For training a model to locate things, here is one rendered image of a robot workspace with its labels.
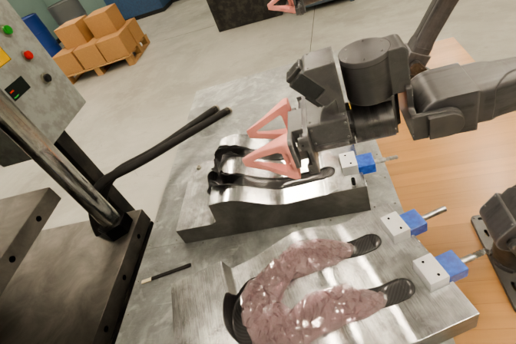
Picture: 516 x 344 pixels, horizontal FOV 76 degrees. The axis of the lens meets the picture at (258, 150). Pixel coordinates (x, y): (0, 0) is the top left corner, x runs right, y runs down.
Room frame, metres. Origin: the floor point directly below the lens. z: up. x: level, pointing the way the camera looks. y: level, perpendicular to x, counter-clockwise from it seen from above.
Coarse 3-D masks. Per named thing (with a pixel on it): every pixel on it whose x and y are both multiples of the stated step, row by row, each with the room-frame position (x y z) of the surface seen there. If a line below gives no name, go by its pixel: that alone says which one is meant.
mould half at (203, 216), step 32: (224, 160) 0.72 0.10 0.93; (256, 160) 0.70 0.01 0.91; (320, 160) 0.62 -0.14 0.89; (192, 192) 0.74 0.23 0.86; (224, 192) 0.60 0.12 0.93; (256, 192) 0.59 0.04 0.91; (288, 192) 0.57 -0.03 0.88; (320, 192) 0.52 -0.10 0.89; (352, 192) 0.49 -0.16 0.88; (192, 224) 0.62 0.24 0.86; (224, 224) 0.59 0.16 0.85; (256, 224) 0.56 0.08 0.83; (288, 224) 0.54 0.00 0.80
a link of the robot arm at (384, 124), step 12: (396, 96) 0.32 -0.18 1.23; (360, 108) 0.32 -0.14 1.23; (372, 108) 0.32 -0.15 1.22; (384, 108) 0.31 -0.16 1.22; (396, 108) 0.32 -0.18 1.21; (360, 120) 0.31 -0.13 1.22; (372, 120) 0.31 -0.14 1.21; (384, 120) 0.30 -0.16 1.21; (396, 120) 0.30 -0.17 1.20; (360, 132) 0.31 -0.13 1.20; (372, 132) 0.30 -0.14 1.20; (384, 132) 0.30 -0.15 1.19; (396, 132) 0.30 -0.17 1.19
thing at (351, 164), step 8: (352, 152) 0.57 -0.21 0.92; (344, 160) 0.56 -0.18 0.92; (352, 160) 0.55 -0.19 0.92; (360, 160) 0.55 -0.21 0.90; (368, 160) 0.54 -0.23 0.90; (376, 160) 0.54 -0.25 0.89; (384, 160) 0.53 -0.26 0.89; (344, 168) 0.54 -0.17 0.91; (352, 168) 0.53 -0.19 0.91; (360, 168) 0.53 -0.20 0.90; (368, 168) 0.52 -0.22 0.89; (344, 176) 0.54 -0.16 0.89
